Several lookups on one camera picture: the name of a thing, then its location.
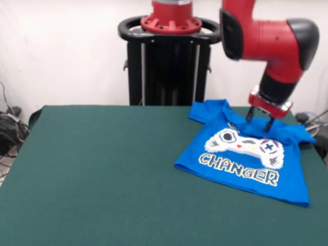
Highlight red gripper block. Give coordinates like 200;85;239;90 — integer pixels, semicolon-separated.
245;85;294;133

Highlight blue printed T-shirt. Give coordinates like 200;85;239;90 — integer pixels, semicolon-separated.
174;99;318;208

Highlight dark green table cloth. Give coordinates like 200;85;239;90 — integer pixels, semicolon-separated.
0;105;328;246

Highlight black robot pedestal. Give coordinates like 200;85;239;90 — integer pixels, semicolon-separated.
117;15;226;106

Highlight black cable tangle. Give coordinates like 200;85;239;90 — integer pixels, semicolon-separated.
0;81;31;180

